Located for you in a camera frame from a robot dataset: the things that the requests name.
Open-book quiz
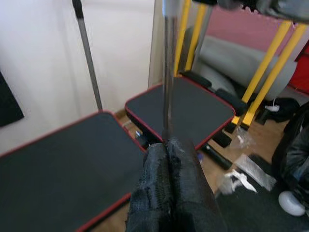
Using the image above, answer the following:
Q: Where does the pink foam mat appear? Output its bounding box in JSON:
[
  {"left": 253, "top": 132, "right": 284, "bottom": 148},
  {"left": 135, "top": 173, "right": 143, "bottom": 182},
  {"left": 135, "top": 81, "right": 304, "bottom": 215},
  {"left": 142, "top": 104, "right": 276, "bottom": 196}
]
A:
[{"left": 206, "top": 4, "right": 287, "bottom": 50}]

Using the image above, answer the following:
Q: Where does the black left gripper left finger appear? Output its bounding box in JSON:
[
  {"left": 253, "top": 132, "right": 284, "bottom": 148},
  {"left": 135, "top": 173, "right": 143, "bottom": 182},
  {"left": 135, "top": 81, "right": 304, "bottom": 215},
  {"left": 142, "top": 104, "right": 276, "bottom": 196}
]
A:
[{"left": 125, "top": 142, "right": 175, "bottom": 232}]

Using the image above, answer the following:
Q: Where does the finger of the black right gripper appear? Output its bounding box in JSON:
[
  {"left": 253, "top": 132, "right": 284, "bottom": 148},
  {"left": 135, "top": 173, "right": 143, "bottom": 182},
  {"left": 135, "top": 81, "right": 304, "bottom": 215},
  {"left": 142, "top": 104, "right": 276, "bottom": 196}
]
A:
[{"left": 217, "top": 0, "right": 309, "bottom": 25}]

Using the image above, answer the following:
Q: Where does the silver pole with black grip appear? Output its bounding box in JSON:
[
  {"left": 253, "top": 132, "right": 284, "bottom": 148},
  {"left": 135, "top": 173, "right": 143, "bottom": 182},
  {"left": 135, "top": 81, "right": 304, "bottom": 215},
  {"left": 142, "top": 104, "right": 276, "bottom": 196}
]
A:
[{"left": 71, "top": 0, "right": 103, "bottom": 112}]

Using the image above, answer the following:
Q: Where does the black floor mat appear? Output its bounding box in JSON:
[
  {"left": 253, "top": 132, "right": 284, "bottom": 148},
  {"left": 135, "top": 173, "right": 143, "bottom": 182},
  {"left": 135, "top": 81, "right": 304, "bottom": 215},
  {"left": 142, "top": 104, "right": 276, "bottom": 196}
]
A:
[{"left": 213, "top": 154, "right": 309, "bottom": 232}]

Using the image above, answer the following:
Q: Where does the black plastic bag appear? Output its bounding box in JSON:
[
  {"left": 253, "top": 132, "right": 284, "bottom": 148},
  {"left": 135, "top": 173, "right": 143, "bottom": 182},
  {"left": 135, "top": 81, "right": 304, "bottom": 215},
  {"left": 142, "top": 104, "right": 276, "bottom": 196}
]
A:
[{"left": 271, "top": 101, "right": 309, "bottom": 213}]

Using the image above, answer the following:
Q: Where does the small black bench pad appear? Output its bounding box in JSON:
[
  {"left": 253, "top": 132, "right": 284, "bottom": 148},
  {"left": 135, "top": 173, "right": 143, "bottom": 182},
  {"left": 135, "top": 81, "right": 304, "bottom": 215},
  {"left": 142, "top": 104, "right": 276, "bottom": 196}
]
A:
[{"left": 125, "top": 76, "right": 236, "bottom": 150}]

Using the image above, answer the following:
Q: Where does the grey rolled mat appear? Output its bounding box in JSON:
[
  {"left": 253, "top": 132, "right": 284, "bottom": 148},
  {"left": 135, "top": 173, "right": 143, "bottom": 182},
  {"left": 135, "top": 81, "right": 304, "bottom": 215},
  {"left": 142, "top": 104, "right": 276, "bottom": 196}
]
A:
[{"left": 190, "top": 26, "right": 297, "bottom": 100}]

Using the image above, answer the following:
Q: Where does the white tape roll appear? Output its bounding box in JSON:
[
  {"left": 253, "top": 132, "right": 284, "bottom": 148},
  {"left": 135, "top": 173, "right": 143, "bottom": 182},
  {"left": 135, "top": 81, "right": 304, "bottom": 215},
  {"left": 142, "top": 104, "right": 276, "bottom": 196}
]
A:
[{"left": 278, "top": 190, "right": 307, "bottom": 217}]

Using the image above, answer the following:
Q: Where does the silvery plastic sheet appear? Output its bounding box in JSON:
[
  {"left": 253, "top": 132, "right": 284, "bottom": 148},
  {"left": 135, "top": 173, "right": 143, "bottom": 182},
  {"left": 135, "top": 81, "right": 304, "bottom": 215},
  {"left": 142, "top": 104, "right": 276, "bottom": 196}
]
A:
[{"left": 235, "top": 154, "right": 277, "bottom": 191}]

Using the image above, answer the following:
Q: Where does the large black bench pad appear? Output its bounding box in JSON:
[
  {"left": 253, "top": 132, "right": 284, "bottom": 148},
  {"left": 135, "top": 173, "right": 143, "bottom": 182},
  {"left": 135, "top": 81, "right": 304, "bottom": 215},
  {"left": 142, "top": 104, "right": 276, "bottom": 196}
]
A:
[{"left": 0, "top": 110, "right": 148, "bottom": 232}]

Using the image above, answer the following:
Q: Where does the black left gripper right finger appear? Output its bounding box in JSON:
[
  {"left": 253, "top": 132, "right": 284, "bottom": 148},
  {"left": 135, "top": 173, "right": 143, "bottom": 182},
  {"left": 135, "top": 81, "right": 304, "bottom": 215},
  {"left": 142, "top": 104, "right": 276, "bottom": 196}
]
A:
[{"left": 166, "top": 138, "right": 229, "bottom": 232}]

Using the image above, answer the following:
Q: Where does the long black foam roller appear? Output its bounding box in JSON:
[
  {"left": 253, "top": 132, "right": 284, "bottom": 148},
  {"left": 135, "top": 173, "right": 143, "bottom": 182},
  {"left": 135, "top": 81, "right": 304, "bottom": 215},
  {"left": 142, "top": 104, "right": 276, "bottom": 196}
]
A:
[{"left": 180, "top": 69, "right": 249, "bottom": 117}]

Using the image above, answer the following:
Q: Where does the white sweeper with silver pole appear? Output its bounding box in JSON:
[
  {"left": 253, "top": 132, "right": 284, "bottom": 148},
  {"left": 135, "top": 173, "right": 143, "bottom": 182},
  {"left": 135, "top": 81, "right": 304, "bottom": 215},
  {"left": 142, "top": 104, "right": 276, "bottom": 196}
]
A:
[{"left": 162, "top": 0, "right": 179, "bottom": 145}]

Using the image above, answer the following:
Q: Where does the short black foam roller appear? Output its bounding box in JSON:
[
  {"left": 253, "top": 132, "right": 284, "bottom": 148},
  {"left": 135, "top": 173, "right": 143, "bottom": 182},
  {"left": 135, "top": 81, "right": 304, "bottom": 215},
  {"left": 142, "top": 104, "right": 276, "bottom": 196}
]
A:
[{"left": 201, "top": 144, "right": 233, "bottom": 170}]

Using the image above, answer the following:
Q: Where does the clear plastic wrapper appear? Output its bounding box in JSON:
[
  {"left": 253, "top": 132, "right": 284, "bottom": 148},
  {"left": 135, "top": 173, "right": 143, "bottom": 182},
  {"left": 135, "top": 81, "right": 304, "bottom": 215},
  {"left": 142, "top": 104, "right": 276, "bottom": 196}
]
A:
[{"left": 228, "top": 119, "right": 256, "bottom": 158}]

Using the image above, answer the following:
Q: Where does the black flat board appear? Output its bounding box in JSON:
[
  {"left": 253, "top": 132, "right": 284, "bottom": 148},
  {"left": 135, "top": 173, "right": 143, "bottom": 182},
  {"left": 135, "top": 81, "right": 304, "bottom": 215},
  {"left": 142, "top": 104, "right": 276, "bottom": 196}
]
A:
[{"left": 0, "top": 70, "right": 25, "bottom": 128}]

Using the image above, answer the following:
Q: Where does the black cloth pile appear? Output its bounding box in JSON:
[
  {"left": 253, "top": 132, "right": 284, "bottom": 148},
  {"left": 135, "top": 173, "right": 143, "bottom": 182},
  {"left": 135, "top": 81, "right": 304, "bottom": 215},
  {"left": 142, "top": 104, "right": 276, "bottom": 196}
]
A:
[{"left": 255, "top": 96, "right": 301, "bottom": 125}]

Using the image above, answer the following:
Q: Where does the white paper scrap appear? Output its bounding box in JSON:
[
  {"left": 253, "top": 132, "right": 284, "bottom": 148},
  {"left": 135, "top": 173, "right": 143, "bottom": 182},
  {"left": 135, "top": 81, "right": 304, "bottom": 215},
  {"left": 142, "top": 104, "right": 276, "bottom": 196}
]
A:
[{"left": 221, "top": 169, "right": 258, "bottom": 195}]

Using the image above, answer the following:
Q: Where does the red folding table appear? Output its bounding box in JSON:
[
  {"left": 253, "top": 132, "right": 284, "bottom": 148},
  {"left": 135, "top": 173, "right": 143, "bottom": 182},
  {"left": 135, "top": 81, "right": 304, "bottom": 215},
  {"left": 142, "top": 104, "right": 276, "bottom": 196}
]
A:
[{"left": 288, "top": 41, "right": 309, "bottom": 92}]

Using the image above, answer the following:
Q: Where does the yellow dip bar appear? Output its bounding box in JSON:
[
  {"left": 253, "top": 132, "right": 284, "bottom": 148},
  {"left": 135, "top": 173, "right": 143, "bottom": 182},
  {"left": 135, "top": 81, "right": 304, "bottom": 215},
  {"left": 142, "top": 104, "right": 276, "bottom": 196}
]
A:
[
  {"left": 173, "top": 0, "right": 292, "bottom": 103},
  {"left": 187, "top": 0, "right": 307, "bottom": 129}
]

